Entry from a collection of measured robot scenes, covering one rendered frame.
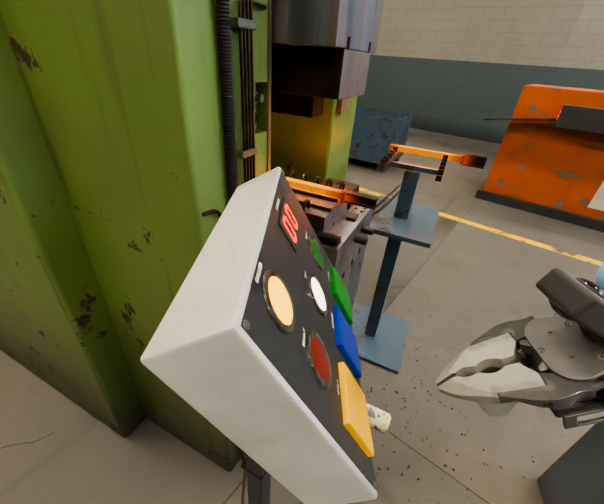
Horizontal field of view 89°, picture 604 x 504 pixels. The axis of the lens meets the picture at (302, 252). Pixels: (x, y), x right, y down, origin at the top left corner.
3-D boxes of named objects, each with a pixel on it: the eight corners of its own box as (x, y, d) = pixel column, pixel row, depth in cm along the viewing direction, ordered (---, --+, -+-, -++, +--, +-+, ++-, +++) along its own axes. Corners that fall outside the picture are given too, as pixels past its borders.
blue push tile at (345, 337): (355, 336, 49) (337, 303, 45) (362, 377, 42) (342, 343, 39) (345, 339, 49) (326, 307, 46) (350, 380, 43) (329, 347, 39)
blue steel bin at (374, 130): (401, 162, 502) (412, 114, 464) (384, 174, 443) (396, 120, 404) (335, 148, 553) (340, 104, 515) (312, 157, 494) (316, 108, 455)
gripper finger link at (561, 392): (508, 419, 28) (620, 396, 26) (506, 410, 27) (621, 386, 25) (484, 374, 32) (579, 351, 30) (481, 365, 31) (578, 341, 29)
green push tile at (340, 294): (349, 295, 57) (333, 264, 54) (354, 324, 51) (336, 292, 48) (340, 298, 58) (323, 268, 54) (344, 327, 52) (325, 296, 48)
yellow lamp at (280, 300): (305, 309, 30) (308, 272, 27) (281, 342, 26) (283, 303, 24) (277, 298, 31) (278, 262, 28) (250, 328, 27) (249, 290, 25)
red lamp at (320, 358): (339, 362, 34) (345, 334, 31) (322, 397, 30) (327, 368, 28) (313, 350, 35) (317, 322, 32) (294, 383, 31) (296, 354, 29)
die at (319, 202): (345, 213, 103) (349, 189, 98) (322, 238, 87) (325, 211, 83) (241, 186, 117) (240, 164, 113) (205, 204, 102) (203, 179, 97)
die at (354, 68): (364, 94, 84) (370, 53, 79) (338, 100, 68) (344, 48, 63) (237, 79, 98) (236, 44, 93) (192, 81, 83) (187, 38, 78)
